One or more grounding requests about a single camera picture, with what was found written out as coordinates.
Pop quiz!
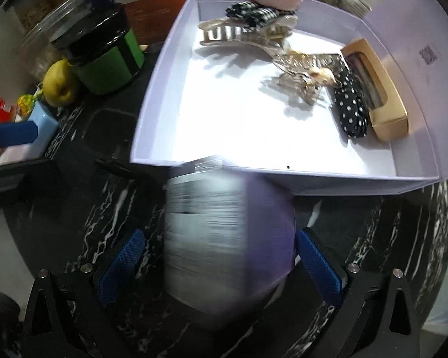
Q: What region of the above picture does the yellow green lollipop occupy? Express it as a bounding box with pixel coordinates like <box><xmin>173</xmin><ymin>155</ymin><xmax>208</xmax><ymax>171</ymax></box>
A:
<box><xmin>17</xmin><ymin>92</ymin><xmax>42</xmax><ymax>117</ymax></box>

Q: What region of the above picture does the light blue box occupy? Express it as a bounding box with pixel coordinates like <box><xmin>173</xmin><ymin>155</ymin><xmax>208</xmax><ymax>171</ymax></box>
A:
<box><xmin>0</xmin><ymin>101</ymin><xmax>60</xmax><ymax>165</ymax></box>

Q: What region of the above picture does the clear jar with red powder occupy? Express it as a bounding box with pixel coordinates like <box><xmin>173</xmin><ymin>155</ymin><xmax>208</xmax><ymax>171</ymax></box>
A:
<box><xmin>114</xmin><ymin>0</ymin><xmax>192</xmax><ymax>46</ymax></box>

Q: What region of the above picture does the clear jar with grey lid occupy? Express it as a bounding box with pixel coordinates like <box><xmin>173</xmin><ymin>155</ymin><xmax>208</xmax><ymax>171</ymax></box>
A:
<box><xmin>22</xmin><ymin>0</ymin><xmax>85</xmax><ymax>66</ymax></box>

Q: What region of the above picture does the gingham hair clip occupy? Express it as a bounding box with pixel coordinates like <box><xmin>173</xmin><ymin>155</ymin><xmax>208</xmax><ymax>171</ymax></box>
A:
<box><xmin>224</xmin><ymin>2</ymin><xmax>277</xmax><ymax>29</ymax></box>

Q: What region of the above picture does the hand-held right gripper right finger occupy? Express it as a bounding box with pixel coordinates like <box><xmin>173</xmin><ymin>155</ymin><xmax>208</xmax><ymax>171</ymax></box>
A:
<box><xmin>297</xmin><ymin>227</ymin><xmax>422</xmax><ymax>358</ymax></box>

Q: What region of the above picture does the kraft paper box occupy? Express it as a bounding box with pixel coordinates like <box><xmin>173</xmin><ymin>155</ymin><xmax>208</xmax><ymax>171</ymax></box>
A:
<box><xmin>340</xmin><ymin>38</ymin><xmax>410</xmax><ymax>142</ymax></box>

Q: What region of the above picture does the small black case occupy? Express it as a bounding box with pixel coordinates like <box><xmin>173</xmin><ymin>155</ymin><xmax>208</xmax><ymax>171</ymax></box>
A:
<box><xmin>83</xmin><ymin>109</ymin><xmax>137</xmax><ymax>155</ymax></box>

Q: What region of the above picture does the green jar with black lid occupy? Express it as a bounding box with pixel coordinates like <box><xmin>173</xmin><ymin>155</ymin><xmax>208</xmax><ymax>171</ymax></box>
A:
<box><xmin>54</xmin><ymin>2</ymin><xmax>147</xmax><ymax>96</ymax></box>

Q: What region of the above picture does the small beige hair claw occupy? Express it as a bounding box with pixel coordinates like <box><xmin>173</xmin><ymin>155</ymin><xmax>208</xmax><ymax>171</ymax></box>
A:
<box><xmin>260</xmin><ymin>72</ymin><xmax>326</xmax><ymax>106</ymax></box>

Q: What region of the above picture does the gold decorated hair clip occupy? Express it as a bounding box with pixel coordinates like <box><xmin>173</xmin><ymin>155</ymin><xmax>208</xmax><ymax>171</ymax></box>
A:
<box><xmin>274</xmin><ymin>51</ymin><xmax>345</xmax><ymax>87</ymax></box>

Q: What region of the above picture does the lavender box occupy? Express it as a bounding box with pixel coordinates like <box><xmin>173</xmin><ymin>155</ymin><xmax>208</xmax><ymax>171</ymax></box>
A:
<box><xmin>129</xmin><ymin>0</ymin><xmax>448</xmax><ymax>196</ymax></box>

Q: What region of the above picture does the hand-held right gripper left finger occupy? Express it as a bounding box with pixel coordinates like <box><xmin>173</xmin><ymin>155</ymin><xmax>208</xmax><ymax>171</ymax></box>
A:
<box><xmin>20</xmin><ymin>229</ymin><xmax>146</xmax><ymax>358</ymax></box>

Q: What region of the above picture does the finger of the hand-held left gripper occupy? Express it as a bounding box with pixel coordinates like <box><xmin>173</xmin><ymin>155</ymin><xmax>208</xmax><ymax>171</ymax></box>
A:
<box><xmin>0</xmin><ymin>158</ymin><xmax>60</xmax><ymax>209</ymax></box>
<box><xmin>0</xmin><ymin>120</ymin><xmax>39</xmax><ymax>150</ymax></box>

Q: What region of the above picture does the glass jar with oats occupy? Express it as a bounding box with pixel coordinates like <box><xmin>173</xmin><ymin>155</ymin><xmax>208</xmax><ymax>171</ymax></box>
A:
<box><xmin>5</xmin><ymin>0</ymin><xmax>51</xmax><ymax>36</ymax></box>

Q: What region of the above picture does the yellow pear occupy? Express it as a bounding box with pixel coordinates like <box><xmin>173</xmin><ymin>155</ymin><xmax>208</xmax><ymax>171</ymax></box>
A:
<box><xmin>42</xmin><ymin>59</ymin><xmax>82</xmax><ymax>107</ymax></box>

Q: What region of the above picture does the large beige hair claw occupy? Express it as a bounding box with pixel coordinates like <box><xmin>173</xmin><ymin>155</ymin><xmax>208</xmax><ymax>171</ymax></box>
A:
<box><xmin>198</xmin><ymin>15</ymin><xmax>297</xmax><ymax>52</ymax></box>

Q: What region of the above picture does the black polka dot hair clip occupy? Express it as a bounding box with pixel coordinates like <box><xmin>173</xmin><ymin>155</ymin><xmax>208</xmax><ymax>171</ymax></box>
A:
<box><xmin>332</xmin><ymin>68</ymin><xmax>370</xmax><ymax>139</ymax></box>

